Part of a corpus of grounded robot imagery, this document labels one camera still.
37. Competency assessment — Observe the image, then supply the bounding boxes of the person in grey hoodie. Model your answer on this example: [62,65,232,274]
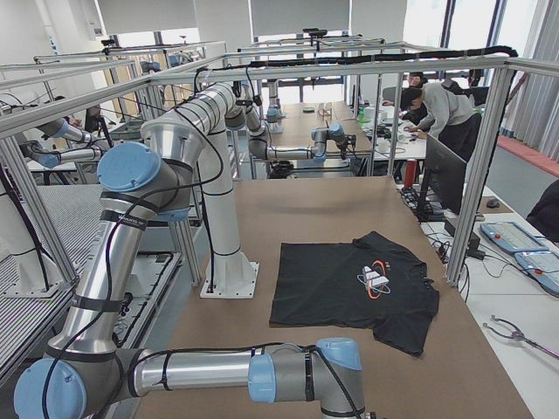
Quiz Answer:
[401,83,481,162]

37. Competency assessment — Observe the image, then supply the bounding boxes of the metal grabber tool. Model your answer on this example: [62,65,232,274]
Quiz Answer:
[482,315,558,359]

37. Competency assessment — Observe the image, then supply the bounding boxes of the aluminium frame cage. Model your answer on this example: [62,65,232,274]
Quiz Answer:
[1,42,536,298]

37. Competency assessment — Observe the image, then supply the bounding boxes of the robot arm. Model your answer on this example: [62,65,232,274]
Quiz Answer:
[238,79,359,161]
[14,82,368,418]

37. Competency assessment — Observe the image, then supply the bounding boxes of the black computer monitor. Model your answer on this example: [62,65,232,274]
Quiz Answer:
[416,136,466,222]

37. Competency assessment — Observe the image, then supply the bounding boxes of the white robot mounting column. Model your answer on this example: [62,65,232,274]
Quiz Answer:
[197,124,259,299]

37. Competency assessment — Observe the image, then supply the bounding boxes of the black t-shirt with logo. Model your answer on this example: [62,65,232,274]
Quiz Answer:
[269,231,439,357]

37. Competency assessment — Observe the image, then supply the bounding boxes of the blue teach pendant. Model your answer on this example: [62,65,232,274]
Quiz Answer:
[480,222,549,254]
[514,251,559,297]

